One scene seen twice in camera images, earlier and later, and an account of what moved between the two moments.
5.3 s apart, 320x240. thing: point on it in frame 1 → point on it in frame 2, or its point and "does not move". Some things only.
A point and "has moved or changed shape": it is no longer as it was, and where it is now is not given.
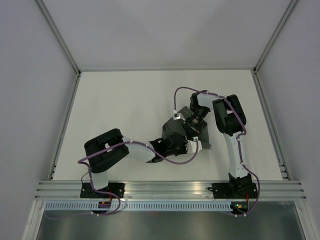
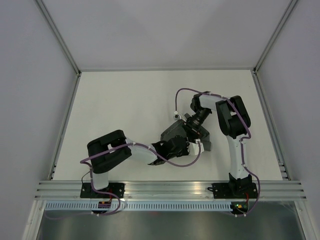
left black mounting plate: [87, 191] does not move
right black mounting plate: [234, 190] does not move
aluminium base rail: [168, 190] does not move
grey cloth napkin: [175, 126] has moved or changed shape
